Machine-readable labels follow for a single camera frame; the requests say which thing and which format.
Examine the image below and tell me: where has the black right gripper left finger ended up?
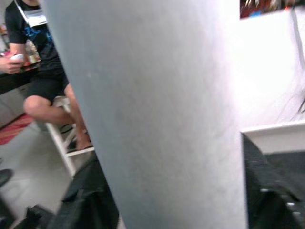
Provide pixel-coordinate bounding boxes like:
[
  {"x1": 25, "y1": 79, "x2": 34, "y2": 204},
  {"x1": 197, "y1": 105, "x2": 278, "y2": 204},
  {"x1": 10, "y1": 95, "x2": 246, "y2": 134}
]
[{"x1": 47, "y1": 152, "x2": 120, "y2": 229}]

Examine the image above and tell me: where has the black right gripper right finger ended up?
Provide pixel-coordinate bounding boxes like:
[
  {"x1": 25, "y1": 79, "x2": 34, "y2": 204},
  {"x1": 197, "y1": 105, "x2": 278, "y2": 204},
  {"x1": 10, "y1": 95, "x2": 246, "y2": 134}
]
[{"x1": 240, "y1": 132, "x2": 305, "y2": 229}]

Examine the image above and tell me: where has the white plastic table leg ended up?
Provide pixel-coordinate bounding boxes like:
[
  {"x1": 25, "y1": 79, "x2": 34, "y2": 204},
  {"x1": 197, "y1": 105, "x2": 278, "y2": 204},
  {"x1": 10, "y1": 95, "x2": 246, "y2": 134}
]
[{"x1": 39, "y1": 0, "x2": 248, "y2": 229}]

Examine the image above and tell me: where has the white wooden stool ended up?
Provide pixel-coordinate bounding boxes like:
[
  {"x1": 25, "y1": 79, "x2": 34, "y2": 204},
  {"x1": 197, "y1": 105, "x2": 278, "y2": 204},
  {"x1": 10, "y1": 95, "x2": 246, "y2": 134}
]
[{"x1": 45, "y1": 95, "x2": 96, "y2": 178}]

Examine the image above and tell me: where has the red striped rug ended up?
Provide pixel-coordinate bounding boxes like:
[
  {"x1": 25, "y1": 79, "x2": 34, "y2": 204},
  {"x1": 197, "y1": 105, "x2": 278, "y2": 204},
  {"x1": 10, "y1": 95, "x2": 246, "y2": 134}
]
[{"x1": 0, "y1": 113, "x2": 36, "y2": 146}]

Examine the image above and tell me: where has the person in black shirt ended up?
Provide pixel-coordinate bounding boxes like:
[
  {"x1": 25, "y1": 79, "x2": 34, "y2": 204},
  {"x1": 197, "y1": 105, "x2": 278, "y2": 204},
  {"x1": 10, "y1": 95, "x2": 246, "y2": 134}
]
[{"x1": 0, "y1": 0, "x2": 95, "y2": 152}]

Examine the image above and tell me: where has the black desk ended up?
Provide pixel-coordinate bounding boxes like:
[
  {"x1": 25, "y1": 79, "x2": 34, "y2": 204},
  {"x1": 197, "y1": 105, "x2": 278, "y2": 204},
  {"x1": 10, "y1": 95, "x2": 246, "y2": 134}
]
[{"x1": 0, "y1": 63, "x2": 41, "y2": 96}]

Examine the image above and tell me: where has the clear drink bottle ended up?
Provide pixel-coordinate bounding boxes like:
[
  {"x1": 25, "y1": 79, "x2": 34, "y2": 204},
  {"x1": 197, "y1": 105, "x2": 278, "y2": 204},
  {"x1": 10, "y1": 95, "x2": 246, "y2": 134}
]
[{"x1": 25, "y1": 39, "x2": 41, "y2": 64}]

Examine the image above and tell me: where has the white handheld device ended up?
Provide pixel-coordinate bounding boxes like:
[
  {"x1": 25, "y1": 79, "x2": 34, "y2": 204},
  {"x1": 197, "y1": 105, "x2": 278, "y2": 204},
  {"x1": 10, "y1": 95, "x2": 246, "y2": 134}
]
[{"x1": 9, "y1": 53, "x2": 25, "y2": 64}]

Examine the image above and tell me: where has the black electronic equipment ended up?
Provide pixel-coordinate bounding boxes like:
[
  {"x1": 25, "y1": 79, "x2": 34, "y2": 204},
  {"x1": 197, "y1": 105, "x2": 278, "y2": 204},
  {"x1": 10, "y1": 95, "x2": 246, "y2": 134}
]
[{"x1": 239, "y1": 0, "x2": 305, "y2": 20}]

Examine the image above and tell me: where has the thin black wall cable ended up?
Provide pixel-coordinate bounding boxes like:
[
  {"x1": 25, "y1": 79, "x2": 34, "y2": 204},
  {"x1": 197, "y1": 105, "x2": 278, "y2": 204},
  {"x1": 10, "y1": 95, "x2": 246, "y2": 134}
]
[{"x1": 277, "y1": 9, "x2": 305, "y2": 122}]

